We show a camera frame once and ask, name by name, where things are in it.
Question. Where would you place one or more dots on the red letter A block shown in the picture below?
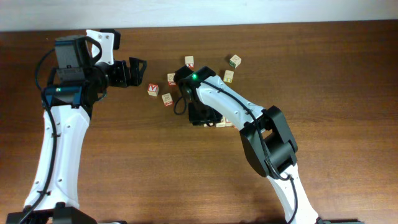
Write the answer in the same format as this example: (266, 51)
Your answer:
(153, 89)

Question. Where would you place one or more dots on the green side picture block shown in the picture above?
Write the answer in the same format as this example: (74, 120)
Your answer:
(235, 61)

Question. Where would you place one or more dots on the yellow bottom number block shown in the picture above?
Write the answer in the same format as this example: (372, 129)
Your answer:
(228, 76)

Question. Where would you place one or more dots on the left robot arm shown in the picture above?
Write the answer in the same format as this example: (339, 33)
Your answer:
(85, 68)

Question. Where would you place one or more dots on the butterfly picture block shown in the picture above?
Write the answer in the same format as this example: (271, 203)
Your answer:
(167, 99)

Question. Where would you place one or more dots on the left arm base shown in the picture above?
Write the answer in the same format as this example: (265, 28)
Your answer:
(60, 215)

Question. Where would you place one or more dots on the snail picture block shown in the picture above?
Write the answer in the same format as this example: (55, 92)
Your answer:
(170, 79)

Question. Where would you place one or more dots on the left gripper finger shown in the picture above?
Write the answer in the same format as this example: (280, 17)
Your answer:
(134, 81)
(137, 67)

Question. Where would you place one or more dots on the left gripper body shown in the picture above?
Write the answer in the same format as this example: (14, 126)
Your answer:
(119, 74)

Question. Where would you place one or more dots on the red letter I block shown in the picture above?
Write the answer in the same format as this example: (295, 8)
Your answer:
(228, 123)

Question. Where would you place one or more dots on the top red X block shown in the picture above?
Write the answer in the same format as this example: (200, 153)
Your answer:
(189, 61)

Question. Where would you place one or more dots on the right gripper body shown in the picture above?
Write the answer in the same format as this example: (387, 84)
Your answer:
(203, 114)

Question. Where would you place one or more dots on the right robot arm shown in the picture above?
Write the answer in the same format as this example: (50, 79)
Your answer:
(268, 143)

